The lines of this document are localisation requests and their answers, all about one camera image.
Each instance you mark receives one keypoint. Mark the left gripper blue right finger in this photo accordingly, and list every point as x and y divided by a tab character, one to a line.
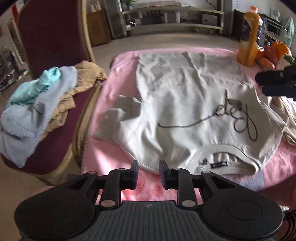
180	180

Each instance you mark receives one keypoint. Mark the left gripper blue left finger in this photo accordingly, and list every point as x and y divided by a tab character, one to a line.
117	181

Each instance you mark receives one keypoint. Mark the grey white t-shirt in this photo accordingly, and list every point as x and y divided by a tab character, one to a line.
195	111

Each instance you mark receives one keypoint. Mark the red apple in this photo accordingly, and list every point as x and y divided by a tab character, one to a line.
267	59

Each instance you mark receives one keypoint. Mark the orange juice bottle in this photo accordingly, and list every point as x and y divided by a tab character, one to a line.
250	36

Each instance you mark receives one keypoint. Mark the tan beige jacket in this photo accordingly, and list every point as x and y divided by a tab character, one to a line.
87	74

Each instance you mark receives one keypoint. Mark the light blue knit sweater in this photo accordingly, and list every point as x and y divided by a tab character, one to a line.
23	126

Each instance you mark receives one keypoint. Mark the turquoise garment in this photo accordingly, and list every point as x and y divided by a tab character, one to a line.
27	92

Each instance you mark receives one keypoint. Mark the grey tv shelf unit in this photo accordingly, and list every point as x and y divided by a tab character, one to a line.
174	16

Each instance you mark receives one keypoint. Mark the wooden cabinet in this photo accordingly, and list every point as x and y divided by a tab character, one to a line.
98	28

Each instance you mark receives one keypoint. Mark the maroon gold banquet chair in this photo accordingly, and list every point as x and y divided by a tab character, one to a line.
55	34

